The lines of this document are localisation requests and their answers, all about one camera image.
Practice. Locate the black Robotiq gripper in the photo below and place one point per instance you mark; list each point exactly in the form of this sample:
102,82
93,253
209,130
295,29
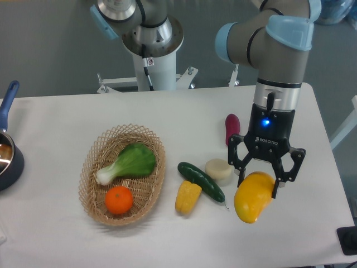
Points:
269,134

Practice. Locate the yellow mango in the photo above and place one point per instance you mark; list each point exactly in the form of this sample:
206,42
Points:
253,195

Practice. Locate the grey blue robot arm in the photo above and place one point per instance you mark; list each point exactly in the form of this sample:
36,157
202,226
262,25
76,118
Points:
276,42

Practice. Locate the woven wicker basket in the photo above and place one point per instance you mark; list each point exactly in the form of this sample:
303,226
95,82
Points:
145,190

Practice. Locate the purple sweet potato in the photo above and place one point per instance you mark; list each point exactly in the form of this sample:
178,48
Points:
232,126

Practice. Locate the cream round cake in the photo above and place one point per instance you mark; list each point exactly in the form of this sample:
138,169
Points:
219,170

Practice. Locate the dark green cucumber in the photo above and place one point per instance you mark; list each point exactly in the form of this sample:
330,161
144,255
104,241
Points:
196,176

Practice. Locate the yellow bell pepper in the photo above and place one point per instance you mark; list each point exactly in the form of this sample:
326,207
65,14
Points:
187,197

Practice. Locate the black device at edge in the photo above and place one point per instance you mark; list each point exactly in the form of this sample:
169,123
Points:
347,239

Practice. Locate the green bok choy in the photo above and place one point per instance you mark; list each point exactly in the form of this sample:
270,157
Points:
135,160

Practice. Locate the orange tangerine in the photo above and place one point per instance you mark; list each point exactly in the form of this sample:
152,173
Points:
118,200

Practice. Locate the blue plastic bag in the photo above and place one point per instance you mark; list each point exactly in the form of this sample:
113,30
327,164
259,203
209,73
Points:
334,11

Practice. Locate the dark blue saucepan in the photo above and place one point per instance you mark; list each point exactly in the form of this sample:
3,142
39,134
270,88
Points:
12,160

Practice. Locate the white table frame leg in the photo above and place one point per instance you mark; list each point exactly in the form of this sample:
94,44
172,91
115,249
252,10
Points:
345,128

